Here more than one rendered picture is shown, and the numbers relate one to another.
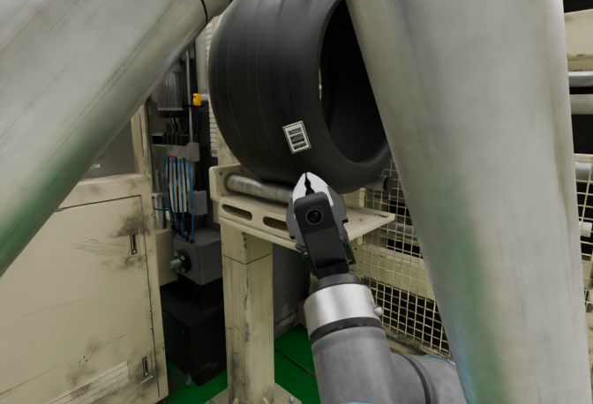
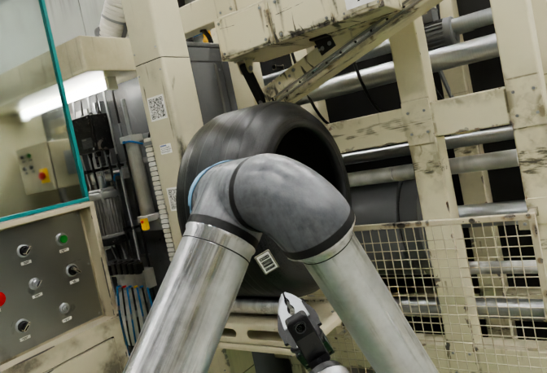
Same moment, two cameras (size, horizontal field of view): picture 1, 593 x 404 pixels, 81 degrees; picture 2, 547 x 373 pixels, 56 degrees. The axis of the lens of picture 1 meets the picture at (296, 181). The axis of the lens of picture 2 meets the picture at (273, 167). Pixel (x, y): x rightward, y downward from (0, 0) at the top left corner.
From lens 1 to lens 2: 61 cm
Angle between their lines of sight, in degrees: 11
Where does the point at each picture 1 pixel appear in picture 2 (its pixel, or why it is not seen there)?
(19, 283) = not seen: outside the picture
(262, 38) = not seen: hidden behind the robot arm
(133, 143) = (96, 286)
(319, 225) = (304, 332)
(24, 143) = (214, 337)
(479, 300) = (375, 353)
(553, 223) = (386, 321)
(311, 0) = not seen: hidden behind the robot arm
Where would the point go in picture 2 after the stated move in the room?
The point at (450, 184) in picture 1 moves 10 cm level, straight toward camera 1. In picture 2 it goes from (351, 317) to (339, 348)
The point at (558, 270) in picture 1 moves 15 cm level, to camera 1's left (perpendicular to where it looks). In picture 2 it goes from (395, 335) to (296, 361)
